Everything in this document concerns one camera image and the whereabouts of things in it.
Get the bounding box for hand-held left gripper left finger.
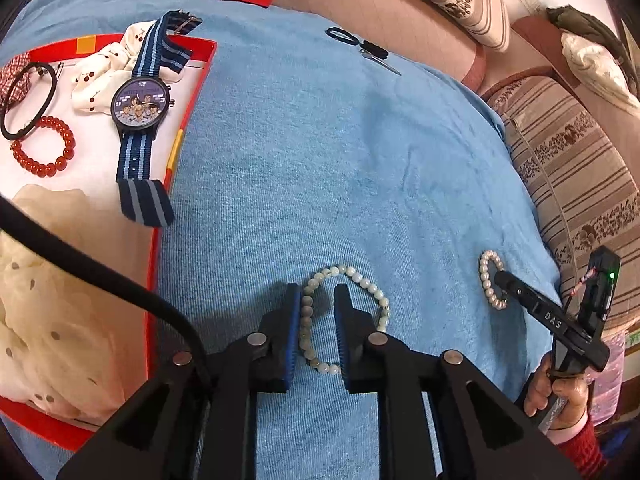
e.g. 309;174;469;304
56;282;304;480

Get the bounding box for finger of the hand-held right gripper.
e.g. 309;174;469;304
493;270;572;337

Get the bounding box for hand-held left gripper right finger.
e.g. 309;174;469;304
333;283;582;480

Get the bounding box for white pearl bracelet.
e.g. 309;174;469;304
478;250;510;312

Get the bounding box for pale green bead bracelet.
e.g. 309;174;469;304
298;264;392;376

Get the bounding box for large cream sheer scrunchie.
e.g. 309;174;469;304
0;184;154;419

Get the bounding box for red box with white inside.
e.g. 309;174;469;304
0;34;219;454

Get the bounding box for person's right forearm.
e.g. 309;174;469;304
542;411;612;477

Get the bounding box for person's right hand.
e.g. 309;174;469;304
522;355;591;432

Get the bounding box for lilac patterned cloth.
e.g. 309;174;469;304
586;331;640;425

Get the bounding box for brown striped floral cushion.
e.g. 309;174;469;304
480;77;640;332

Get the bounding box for blue knit blanket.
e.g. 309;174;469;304
0;0;564;480

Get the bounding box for white cloth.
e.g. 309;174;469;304
560;32;629;97

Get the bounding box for grey cloth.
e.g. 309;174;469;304
546;5;627;62

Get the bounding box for small black scissors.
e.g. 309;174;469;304
358;40;403;77

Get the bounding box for pink sheet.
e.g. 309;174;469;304
270;0;489;94

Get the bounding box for white cherry print scrunchie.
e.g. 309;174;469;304
70;22;194;116

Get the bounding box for red checkered scrunchie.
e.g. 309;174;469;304
0;55;37;109

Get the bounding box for black cable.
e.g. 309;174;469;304
0;194;216;396

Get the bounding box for blue striped strap wristwatch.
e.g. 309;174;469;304
116;9;204;228

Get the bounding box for red bead bracelet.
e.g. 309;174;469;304
11;116;76;177

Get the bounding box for black hair tie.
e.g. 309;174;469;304
0;61;59;141

